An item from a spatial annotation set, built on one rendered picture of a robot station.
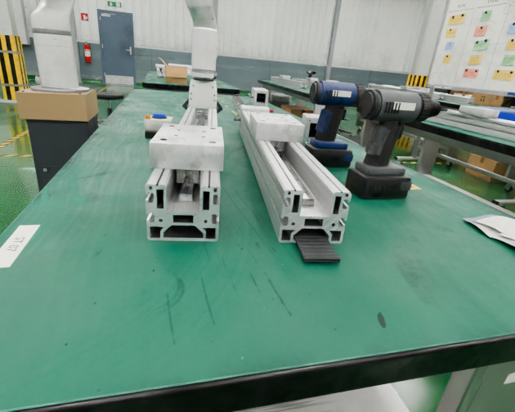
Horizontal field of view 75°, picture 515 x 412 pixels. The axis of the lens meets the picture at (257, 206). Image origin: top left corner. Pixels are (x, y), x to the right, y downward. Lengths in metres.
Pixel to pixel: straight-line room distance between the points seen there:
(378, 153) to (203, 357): 0.55
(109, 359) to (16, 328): 0.10
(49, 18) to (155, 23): 10.92
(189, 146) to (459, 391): 0.61
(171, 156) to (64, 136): 0.93
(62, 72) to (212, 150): 0.99
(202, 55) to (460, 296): 1.04
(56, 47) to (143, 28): 10.95
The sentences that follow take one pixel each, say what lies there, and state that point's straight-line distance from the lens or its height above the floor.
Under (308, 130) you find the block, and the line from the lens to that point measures 1.18.
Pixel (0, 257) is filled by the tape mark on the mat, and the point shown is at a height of 0.78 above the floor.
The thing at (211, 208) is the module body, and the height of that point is 0.83.
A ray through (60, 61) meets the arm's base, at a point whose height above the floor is 0.97.
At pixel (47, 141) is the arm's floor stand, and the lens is 1.45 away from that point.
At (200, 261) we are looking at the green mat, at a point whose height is 0.78.
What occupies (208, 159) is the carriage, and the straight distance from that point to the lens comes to 0.52.
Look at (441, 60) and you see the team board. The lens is 4.46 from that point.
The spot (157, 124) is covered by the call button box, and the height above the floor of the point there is 0.83.
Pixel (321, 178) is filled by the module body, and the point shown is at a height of 0.86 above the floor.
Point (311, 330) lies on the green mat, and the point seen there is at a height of 0.78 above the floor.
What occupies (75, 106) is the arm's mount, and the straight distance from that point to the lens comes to 1.38.
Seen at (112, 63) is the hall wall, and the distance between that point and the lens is 12.36.
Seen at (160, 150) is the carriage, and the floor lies 0.89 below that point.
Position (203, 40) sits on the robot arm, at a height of 1.08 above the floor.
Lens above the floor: 1.02
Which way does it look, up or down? 23 degrees down
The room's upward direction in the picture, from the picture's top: 5 degrees clockwise
